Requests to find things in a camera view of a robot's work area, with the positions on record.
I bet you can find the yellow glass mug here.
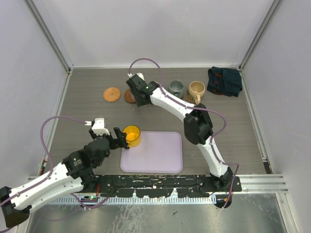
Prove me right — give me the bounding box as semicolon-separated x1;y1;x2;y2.
123;125;141;148

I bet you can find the grey-green ceramic mug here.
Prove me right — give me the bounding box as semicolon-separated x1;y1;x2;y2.
168;80;184;98

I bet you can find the beige ceramic mug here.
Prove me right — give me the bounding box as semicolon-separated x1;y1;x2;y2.
187;81;206;105

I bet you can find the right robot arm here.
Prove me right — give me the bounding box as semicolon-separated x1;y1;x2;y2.
126;73;235;191

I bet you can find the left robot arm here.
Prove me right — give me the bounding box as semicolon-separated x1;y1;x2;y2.
0;127;129;229

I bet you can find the lavender plastic tray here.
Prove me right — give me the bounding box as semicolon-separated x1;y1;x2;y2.
120;132;183;174

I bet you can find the dark blue folded cloth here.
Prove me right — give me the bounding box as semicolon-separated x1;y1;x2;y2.
207;67;242;97

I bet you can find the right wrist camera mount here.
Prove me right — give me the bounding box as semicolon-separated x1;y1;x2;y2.
127;73;144;80

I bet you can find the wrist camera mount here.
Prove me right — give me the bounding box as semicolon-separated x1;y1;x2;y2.
84;118;110;136
127;73;144;80

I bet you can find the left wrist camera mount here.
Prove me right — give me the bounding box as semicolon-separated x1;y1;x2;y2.
84;118;110;136

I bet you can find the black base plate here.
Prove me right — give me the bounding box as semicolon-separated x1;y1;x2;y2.
82;174;242;198

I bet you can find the white slotted cable duct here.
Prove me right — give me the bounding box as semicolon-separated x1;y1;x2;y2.
49;192;216;205

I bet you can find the aluminium frame post left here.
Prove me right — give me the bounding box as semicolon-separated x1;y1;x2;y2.
24;0;72;73

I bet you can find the aluminium frame post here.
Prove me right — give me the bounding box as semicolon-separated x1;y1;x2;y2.
239;0;283;70
24;0;72;73

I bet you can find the aluminium frame rail front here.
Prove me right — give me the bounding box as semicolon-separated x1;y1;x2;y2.
25;173;289;195

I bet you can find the aluminium frame post right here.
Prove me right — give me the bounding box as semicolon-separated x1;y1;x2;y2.
239;0;283;70

